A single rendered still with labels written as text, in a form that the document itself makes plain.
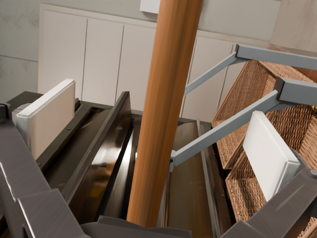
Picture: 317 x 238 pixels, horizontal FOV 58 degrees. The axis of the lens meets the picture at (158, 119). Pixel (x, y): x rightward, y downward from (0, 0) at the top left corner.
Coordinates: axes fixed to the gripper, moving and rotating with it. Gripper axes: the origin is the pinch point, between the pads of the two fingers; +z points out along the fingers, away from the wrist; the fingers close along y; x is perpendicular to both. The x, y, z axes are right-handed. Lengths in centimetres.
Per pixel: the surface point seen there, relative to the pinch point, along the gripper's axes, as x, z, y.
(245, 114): -13.0, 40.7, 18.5
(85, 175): -50, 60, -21
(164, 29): 5.7, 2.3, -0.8
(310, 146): -36, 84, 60
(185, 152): -24.8, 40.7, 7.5
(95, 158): -50, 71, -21
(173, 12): 7.0, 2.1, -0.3
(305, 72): -13, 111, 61
